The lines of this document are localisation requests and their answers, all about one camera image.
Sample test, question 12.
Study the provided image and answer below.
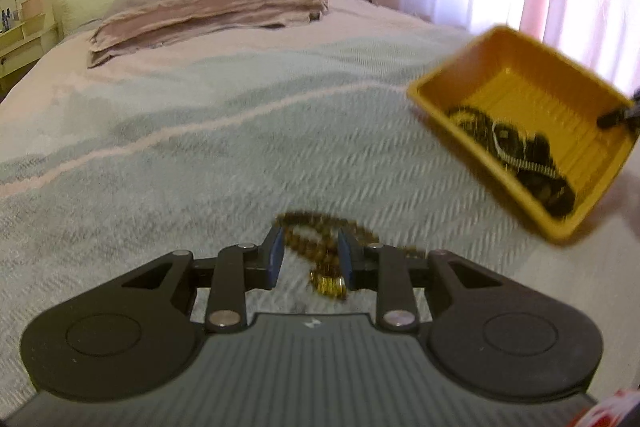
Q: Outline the brown bead bracelet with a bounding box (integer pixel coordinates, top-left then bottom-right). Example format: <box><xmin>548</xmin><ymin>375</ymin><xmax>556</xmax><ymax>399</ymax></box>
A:
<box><xmin>274</xmin><ymin>210</ymin><xmax>426</xmax><ymax>301</ymax></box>

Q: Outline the orange plastic tray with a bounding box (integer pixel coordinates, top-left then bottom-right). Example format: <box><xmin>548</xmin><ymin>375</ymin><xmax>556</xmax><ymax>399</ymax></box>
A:
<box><xmin>408</xmin><ymin>26</ymin><xmax>638</xmax><ymax>244</ymax></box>

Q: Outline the dark wooden bead necklace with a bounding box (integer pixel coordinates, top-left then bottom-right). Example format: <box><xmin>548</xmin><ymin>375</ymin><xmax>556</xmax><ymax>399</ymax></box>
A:
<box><xmin>446</xmin><ymin>105</ymin><xmax>577</xmax><ymax>219</ymax></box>

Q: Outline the black wristwatch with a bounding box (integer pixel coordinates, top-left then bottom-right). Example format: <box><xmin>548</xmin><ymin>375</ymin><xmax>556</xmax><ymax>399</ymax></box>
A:
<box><xmin>516</xmin><ymin>133</ymin><xmax>575</xmax><ymax>219</ymax></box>

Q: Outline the grey pink bedspread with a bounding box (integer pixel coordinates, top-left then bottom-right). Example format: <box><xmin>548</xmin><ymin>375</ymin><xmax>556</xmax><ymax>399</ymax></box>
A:
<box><xmin>1</xmin><ymin>0</ymin><xmax>639</xmax><ymax>414</ymax></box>

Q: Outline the folded pink blanket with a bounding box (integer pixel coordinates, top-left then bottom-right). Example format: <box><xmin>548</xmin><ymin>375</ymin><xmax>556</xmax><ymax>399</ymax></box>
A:
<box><xmin>87</xmin><ymin>0</ymin><xmax>329</xmax><ymax>68</ymax></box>

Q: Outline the cream dressing table shelf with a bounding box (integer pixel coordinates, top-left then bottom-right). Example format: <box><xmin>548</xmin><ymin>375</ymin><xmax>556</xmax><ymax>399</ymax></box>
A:
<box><xmin>1</xmin><ymin>0</ymin><xmax>58</xmax><ymax>81</ymax></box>

